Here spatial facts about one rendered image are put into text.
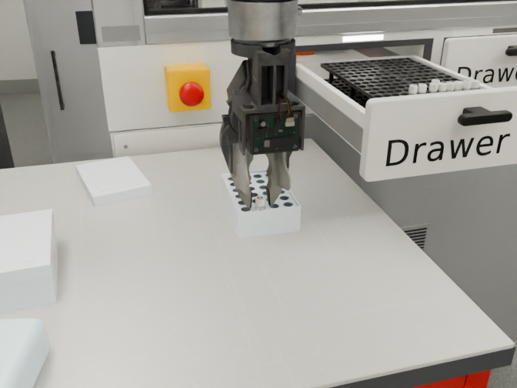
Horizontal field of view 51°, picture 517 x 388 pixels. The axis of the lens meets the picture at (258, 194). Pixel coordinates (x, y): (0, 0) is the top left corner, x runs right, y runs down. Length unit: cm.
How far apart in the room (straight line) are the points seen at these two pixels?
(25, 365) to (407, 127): 51
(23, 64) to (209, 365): 390
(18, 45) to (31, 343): 384
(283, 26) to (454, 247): 90
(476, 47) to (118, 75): 67
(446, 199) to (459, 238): 12
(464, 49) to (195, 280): 73
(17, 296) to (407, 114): 50
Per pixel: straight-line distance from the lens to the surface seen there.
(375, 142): 71
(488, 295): 153
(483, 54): 117
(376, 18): 105
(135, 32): 94
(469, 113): 73
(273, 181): 68
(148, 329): 57
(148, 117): 97
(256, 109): 58
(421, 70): 99
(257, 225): 70
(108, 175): 87
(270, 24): 57
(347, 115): 81
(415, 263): 68
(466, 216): 134
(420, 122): 73
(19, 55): 431
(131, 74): 95
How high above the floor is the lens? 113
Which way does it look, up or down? 27 degrees down
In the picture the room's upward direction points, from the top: straight up
